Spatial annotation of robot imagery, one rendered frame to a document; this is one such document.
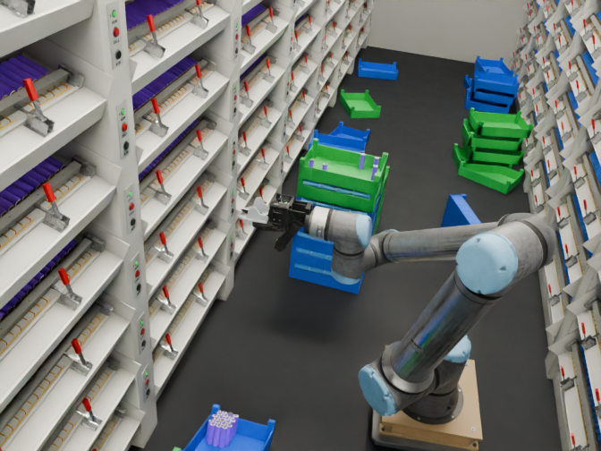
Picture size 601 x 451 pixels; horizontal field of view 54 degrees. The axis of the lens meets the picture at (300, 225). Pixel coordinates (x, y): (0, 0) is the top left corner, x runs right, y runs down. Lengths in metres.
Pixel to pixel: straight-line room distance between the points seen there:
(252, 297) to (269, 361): 0.35
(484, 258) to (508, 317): 1.37
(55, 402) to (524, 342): 1.73
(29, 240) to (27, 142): 0.19
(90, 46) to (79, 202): 0.30
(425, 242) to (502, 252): 0.41
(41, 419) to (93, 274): 0.31
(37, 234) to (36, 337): 0.21
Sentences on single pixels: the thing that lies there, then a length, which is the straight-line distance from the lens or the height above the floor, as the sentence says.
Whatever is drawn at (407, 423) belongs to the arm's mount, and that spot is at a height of 0.12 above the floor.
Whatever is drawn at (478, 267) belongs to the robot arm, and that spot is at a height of 0.88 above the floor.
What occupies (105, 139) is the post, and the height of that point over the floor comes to 1.02.
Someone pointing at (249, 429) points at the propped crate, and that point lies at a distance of 1.94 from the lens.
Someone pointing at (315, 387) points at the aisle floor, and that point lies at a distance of 2.09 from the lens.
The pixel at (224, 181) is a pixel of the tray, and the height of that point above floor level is 0.55.
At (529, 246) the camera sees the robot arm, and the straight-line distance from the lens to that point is 1.27.
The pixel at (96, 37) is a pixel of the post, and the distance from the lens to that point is 1.20.
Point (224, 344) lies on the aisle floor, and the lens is 2.21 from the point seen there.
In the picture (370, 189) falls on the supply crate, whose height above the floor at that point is 0.50.
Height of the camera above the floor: 1.58
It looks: 34 degrees down
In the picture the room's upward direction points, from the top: 6 degrees clockwise
